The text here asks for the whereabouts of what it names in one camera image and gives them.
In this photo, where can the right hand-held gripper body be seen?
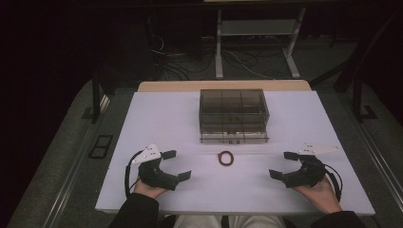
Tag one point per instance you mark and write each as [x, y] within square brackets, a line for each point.
[306, 175]

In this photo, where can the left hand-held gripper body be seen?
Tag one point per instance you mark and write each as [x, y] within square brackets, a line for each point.
[152, 174]

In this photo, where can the clear smoky drawer box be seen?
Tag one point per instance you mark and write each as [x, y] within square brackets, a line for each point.
[234, 115]

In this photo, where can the person's left hand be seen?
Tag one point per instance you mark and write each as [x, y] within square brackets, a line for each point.
[146, 190]

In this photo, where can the person's right hand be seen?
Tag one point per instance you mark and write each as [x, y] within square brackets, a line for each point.
[318, 193]

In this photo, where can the person's left leg light trousers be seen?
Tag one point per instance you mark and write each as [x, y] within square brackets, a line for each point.
[198, 222]

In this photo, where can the person's leg light trousers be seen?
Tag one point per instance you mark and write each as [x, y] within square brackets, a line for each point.
[198, 222]
[255, 222]

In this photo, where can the person's right leg light trousers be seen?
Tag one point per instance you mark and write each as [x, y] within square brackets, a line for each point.
[255, 222]

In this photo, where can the black metal stand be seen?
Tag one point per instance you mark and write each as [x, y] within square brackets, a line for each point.
[358, 98]
[95, 98]

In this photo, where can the white metal stand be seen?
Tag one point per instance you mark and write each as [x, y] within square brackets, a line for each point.
[258, 28]

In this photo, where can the black floor socket frame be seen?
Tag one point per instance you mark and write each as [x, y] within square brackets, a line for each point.
[100, 146]

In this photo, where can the metal floor rail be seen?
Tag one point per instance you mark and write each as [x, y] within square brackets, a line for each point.
[377, 148]
[74, 177]

